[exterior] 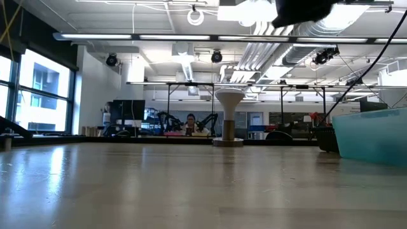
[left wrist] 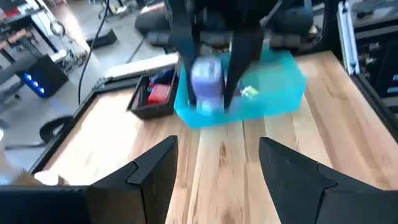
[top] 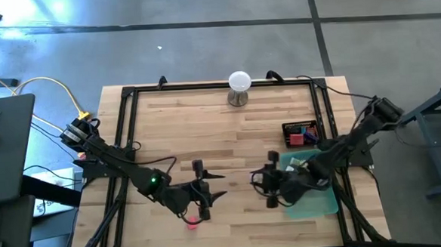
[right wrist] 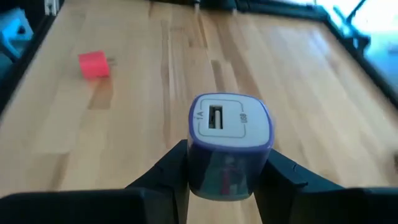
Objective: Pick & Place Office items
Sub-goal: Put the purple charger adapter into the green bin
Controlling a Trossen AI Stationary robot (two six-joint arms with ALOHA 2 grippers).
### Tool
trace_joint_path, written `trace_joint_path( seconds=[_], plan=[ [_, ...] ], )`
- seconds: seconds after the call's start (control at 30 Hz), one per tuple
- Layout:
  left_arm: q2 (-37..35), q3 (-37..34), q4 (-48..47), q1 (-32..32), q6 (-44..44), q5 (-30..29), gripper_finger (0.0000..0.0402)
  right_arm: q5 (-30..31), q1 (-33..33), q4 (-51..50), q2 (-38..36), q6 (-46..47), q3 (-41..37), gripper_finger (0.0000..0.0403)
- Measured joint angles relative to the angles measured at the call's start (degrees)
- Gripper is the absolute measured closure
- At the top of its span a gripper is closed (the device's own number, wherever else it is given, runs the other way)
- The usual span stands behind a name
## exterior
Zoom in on silver ventilation duct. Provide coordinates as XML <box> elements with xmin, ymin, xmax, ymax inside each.
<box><xmin>237</xmin><ymin>18</ymin><xmax>369</xmax><ymax>73</ymax></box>

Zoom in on black mesh basket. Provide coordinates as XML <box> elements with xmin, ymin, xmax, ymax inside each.
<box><xmin>313</xmin><ymin>126</ymin><xmax>340</xmax><ymax>153</ymax></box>

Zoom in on red desk lamp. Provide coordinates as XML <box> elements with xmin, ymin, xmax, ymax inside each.
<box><xmin>308</xmin><ymin>111</ymin><xmax>331</xmax><ymax>127</ymax></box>

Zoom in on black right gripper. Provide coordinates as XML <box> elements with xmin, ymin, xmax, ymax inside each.
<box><xmin>272</xmin><ymin>0</ymin><xmax>338</xmax><ymax>29</ymax></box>

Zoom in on white ceiling air unit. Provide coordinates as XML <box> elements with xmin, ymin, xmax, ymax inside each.
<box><xmin>217</xmin><ymin>0</ymin><xmax>279</xmax><ymax>26</ymax></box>

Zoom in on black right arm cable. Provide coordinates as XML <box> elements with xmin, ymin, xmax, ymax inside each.
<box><xmin>310</xmin><ymin>9</ymin><xmax>407</xmax><ymax>141</ymax></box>

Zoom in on black aluminium table frame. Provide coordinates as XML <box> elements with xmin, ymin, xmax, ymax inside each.
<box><xmin>0</xmin><ymin>115</ymin><xmax>319</xmax><ymax>152</ymax></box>

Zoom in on black cable loop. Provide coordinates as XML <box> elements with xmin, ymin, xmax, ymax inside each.
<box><xmin>265</xmin><ymin>130</ymin><xmax>294</xmax><ymax>141</ymax></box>

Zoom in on long ceiling light bar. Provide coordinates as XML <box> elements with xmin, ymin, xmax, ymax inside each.
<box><xmin>52</xmin><ymin>31</ymin><xmax>407</xmax><ymax>45</ymax></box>

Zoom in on teal translucent plastic bin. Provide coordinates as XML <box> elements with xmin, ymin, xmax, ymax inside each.
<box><xmin>331</xmin><ymin>106</ymin><xmax>407</xmax><ymax>168</ymax></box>

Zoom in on black rig frame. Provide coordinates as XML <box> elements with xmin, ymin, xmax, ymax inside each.
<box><xmin>279</xmin><ymin>84</ymin><xmax>328</xmax><ymax>127</ymax></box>
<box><xmin>166</xmin><ymin>81</ymin><xmax>216</xmax><ymax>136</ymax></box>

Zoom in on dark monitor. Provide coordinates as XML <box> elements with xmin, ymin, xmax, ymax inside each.
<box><xmin>359</xmin><ymin>101</ymin><xmax>389</xmax><ymax>113</ymax></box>

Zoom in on yellow cable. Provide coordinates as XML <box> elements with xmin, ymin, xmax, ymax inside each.
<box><xmin>0</xmin><ymin>0</ymin><xmax>24</xmax><ymax>61</ymax></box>

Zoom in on small wooden blocks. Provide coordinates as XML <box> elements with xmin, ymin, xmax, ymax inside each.
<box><xmin>81</xmin><ymin>125</ymin><xmax>99</xmax><ymax>137</ymax></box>

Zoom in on black hanging ceiling device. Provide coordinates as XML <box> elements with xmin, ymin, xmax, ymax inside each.
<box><xmin>345</xmin><ymin>76</ymin><xmax>365</xmax><ymax>87</ymax></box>
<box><xmin>312</xmin><ymin>46</ymin><xmax>340</xmax><ymax>66</ymax></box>

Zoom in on black desk monitor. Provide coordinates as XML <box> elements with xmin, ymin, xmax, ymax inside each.
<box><xmin>110</xmin><ymin>99</ymin><xmax>146</xmax><ymax>121</ymax></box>

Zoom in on white mushroom lamp brass base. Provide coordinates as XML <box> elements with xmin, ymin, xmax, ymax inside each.
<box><xmin>214</xmin><ymin>87</ymin><xmax>245</xmax><ymax>148</ymax></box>

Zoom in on large window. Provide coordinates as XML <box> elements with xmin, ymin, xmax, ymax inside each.
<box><xmin>0</xmin><ymin>49</ymin><xmax>76</xmax><ymax>133</ymax></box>

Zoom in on person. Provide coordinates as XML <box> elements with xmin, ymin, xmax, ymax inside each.
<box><xmin>183</xmin><ymin>113</ymin><xmax>211</xmax><ymax>137</ymax></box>

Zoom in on white hanging ring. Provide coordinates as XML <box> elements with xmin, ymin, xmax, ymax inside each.
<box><xmin>186</xmin><ymin>8</ymin><xmax>205</xmax><ymax>27</ymax></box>

